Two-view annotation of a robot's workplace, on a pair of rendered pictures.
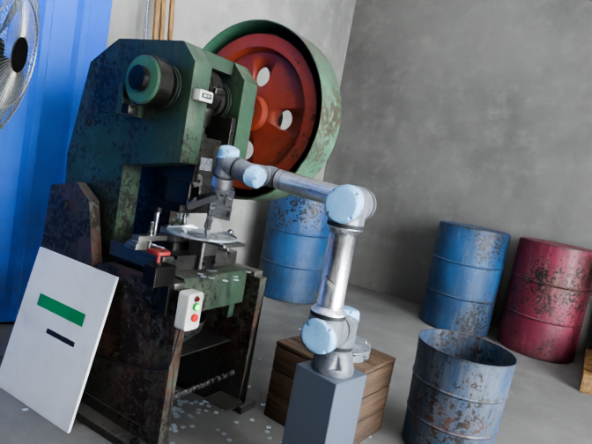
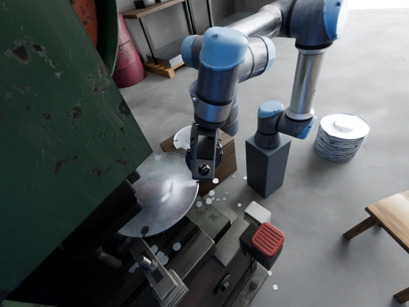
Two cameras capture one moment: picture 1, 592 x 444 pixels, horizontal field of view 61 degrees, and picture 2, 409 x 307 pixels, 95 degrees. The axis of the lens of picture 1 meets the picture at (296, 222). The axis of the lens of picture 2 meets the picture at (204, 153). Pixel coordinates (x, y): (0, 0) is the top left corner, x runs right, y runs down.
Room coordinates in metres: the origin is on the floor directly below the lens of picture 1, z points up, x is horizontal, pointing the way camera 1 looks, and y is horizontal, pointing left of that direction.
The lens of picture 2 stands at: (1.71, 0.61, 1.23)
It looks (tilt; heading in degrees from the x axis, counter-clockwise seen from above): 45 degrees down; 295
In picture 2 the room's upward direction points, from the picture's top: 15 degrees counter-clockwise
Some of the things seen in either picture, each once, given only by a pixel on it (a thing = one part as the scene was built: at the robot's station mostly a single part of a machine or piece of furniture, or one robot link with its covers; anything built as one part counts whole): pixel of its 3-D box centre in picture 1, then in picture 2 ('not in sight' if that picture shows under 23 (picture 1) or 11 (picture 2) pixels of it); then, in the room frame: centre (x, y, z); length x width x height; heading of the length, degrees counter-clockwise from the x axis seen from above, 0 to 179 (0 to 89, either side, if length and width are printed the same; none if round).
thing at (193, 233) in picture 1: (203, 233); (152, 187); (2.03, 0.37, 0.78); 0.29 x 0.29 x 0.01
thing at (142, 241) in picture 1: (148, 234); (151, 268); (1.94, 0.56, 0.76); 0.17 x 0.06 x 0.10; 150
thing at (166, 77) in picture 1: (151, 87); not in sight; (1.89, 0.62, 1.31); 0.22 x 0.12 x 0.22; 60
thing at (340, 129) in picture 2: not in sight; (344, 125); (1.18, -0.62, 0.24); 0.29 x 0.29 x 0.01
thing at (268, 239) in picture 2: (158, 260); (266, 243); (1.69, 0.44, 0.72); 0.07 x 0.06 x 0.08; 60
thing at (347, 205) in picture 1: (336, 269); (304, 81); (1.57, -0.15, 0.82); 0.15 x 0.12 x 0.55; 154
